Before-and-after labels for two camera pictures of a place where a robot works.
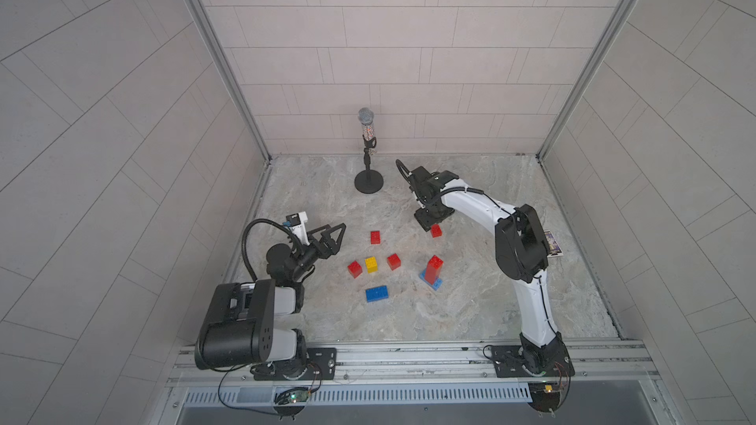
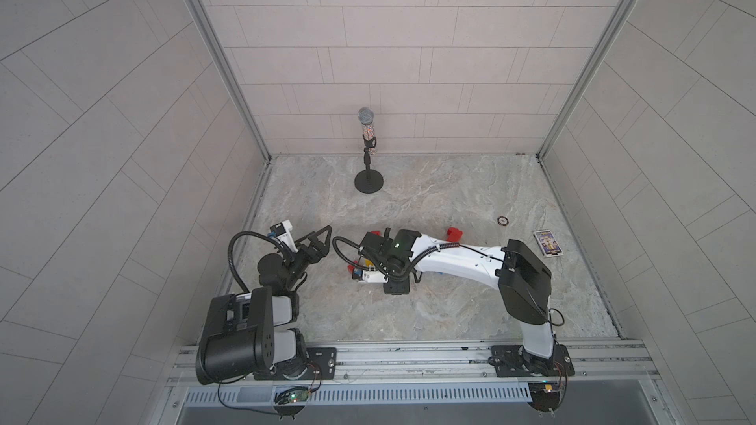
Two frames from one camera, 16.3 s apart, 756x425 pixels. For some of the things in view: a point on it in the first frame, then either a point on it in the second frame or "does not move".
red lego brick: x=436 y=230 → x=454 y=234
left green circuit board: x=290 y=401 does not move
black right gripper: x=422 y=219 → x=397 y=287
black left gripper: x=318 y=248 does not move
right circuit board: x=545 y=396 does not move
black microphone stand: x=368 y=181 does not move
